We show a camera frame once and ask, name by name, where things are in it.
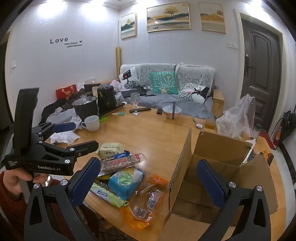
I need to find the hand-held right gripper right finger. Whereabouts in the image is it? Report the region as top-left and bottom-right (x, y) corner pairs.
(196, 159), (271, 241)

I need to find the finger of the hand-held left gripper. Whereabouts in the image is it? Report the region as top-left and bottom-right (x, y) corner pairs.
(35, 140), (99, 163)
(31, 122), (77, 142)

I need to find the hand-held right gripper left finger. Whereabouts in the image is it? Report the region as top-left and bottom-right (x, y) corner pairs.
(24, 157), (102, 241)

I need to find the yellow snack packet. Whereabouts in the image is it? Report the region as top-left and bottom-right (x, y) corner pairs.
(97, 171), (111, 182)

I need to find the cream biscuit packet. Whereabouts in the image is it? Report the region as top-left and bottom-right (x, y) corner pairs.
(96, 143), (125, 160)

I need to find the green candy roll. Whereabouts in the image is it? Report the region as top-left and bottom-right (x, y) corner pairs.
(89, 183), (129, 208)

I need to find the blue snack packet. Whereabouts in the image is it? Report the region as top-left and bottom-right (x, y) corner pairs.
(108, 168), (147, 201)

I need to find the brown cardboard box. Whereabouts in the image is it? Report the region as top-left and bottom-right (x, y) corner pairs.
(159, 128), (278, 241)

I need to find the blue brown chocolate bar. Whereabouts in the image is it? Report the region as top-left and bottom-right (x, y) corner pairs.
(102, 151), (131, 163)

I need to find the orange clear cracker bag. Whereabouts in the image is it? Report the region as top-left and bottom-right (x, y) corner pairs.
(119, 174), (169, 231)

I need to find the person's left forearm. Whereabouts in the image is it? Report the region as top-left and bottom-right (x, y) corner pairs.
(0, 185), (29, 241)

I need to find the person's left hand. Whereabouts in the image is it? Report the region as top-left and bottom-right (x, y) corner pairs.
(0, 172), (49, 196)

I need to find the white crumpled tissue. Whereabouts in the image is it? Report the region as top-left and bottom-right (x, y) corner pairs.
(50, 132), (80, 144)

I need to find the white plastic bag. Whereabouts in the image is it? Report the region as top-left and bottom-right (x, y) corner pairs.
(69, 114), (83, 129)

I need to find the dark clothes pile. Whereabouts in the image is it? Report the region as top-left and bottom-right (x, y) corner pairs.
(38, 88), (87, 127)

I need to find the white cup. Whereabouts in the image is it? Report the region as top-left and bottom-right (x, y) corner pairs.
(80, 115), (100, 132)

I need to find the red gift bag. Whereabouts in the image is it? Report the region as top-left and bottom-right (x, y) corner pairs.
(55, 84), (78, 100)

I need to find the dark round container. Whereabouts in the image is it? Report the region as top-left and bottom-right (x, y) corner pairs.
(84, 82), (101, 96)

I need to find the black kettle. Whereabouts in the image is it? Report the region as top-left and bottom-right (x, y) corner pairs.
(97, 85), (119, 114)

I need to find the black tea tray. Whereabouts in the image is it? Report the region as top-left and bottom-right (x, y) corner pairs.
(98, 101), (126, 117)

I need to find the pink plastic bag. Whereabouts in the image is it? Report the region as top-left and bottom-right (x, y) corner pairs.
(111, 80), (122, 93)

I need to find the long black remote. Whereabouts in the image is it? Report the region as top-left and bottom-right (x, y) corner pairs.
(129, 107), (151, 114)

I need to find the wine glass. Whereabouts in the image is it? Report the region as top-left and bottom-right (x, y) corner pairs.
(130, 93), (141, 116)

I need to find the red door mat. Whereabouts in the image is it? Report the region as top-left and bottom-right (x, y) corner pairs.
(259, 132), (277, 151)

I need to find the black laptop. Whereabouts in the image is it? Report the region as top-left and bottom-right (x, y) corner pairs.
(121, 89), (147, 98)

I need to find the clear plastic bag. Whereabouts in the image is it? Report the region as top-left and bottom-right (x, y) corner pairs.
(216, 93), (256, 139)

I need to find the grey covered sofa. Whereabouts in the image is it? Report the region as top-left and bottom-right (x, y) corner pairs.
(115, 63), (216, 118)

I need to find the red fire extinguisher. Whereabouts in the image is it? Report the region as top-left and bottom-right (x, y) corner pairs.
(273, 118), (284, 146)

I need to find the white tree print pillow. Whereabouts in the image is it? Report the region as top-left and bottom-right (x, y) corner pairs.
(119, 67), (139, 89)

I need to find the wooden side cabinet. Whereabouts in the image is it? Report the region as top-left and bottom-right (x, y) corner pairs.
(213, 89), (225, 118)

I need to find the light wooden pole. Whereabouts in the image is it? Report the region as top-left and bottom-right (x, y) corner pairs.
(116, 46), (122, 80)

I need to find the white patterned bowl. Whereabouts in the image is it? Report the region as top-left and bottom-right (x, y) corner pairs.
(162, 105), (182, 119)

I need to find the white black deer pillow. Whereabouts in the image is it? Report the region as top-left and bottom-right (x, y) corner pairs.
(177, 82), (210, 104)

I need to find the black umbrella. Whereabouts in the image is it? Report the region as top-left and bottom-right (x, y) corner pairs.
(281, 108), (296, 149)

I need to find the teal coral print pillow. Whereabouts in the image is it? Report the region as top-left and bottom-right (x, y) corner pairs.
(149, 71), (177, 95)

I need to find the small mountain painting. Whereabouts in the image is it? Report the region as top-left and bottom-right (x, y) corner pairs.
(120, 12), (137, 39)

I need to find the dark brown door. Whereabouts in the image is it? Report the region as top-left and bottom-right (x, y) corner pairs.
(239, 13), (284, 131)

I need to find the wide golden tree painting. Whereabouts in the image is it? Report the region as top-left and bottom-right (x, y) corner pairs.
(147, 2), (191, 33)

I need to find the tall golden tree painting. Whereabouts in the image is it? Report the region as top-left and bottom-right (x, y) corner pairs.
(198, 2), (226, 34)

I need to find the black wall lettering decal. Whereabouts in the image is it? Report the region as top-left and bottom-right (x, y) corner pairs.
(50, 37), (84, 48)

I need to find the metal door lock handle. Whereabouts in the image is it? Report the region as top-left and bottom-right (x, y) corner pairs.
(245, 54), (253, 76)

